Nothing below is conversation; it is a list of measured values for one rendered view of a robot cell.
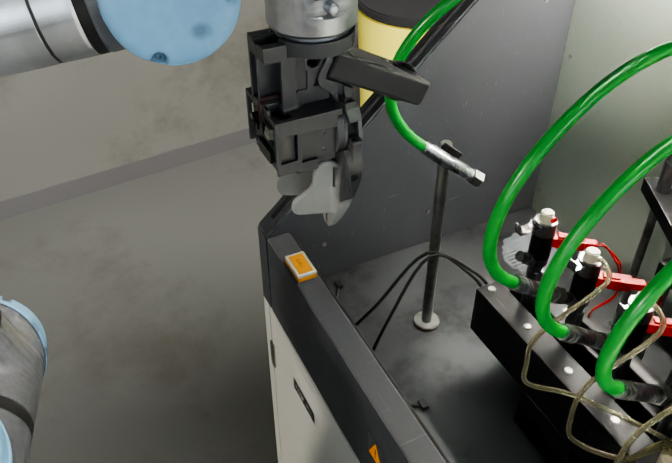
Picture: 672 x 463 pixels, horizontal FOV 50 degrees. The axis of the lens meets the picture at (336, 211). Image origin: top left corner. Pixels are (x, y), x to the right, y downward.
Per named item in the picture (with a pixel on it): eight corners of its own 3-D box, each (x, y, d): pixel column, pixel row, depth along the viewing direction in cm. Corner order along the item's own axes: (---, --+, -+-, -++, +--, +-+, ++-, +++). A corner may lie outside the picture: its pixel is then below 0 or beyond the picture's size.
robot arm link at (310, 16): (333, -49, 60) (379, -16, 54) (333, 4, 63) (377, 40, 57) (248, -35, 58) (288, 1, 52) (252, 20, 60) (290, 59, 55)
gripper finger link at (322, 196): (286, 236, 71) (281, 158, 65) (340, 219, 73) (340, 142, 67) (299, 255, 69) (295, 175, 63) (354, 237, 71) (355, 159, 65)
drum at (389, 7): (418, 126, 320) (431, -36, 275) (483, 176, 290) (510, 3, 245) (332, 155, 302) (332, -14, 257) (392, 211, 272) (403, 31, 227)
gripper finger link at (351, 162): (323, 184, 69) (321, 105, 64) (339, 179, 70) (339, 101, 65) (344, 211, 66) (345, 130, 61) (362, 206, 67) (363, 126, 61)
